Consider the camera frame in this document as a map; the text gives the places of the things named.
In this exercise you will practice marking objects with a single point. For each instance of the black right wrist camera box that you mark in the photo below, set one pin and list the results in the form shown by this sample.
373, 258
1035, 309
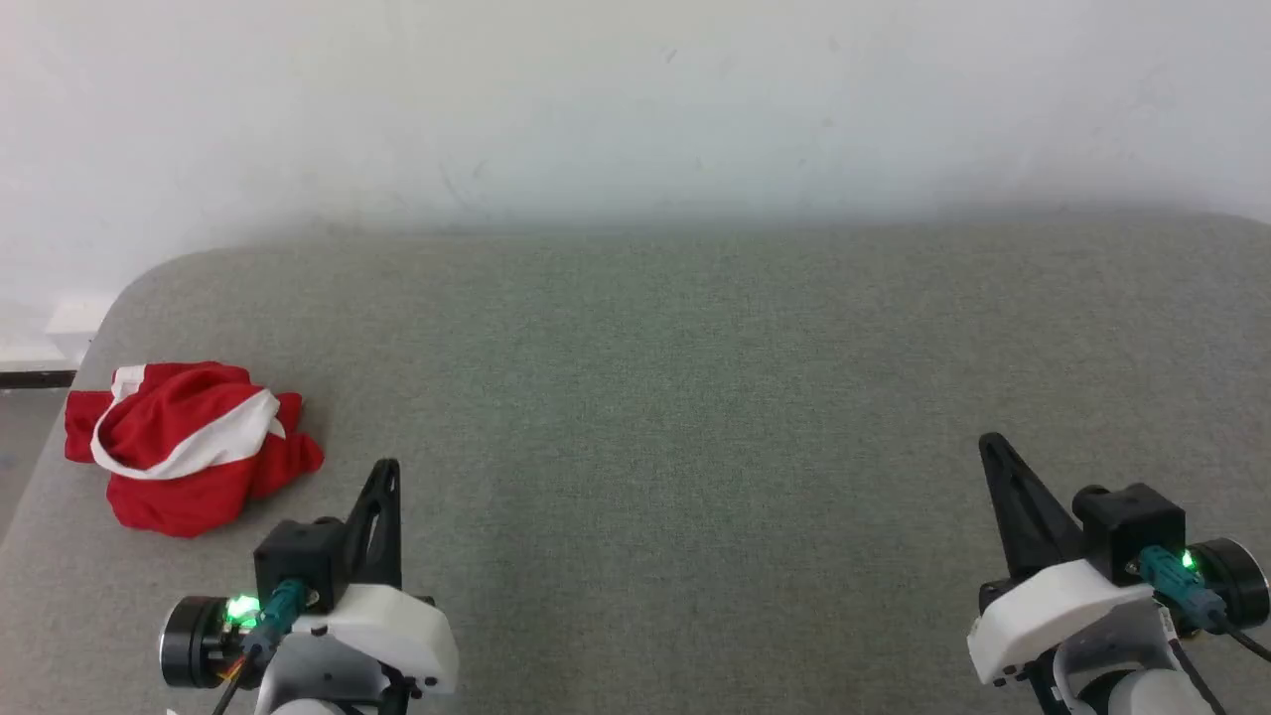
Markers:
1132, 521

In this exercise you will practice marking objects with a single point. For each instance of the red shorts with white stripe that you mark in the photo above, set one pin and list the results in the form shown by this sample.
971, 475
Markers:
179, 417

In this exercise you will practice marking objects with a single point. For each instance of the black skirting strip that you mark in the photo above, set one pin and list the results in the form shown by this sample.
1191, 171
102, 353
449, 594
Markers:
35, 378

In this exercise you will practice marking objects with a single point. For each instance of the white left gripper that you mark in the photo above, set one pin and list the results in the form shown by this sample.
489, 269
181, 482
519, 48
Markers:
397, 631

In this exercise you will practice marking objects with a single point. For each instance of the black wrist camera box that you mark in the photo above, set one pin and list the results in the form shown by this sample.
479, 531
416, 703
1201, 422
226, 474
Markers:
298, 556
1132, 521

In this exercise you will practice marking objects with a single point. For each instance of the black round left gripper motor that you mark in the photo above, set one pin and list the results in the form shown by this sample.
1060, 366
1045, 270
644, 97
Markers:
189, 641

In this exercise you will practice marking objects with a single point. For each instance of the grey-green fabric sofa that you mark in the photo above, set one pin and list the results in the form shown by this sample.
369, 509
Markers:
695, 417

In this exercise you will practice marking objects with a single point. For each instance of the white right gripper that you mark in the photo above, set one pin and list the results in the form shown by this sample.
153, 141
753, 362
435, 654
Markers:
1043, 616

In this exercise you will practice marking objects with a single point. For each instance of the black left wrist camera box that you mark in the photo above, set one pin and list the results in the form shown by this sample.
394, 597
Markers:
298, 556

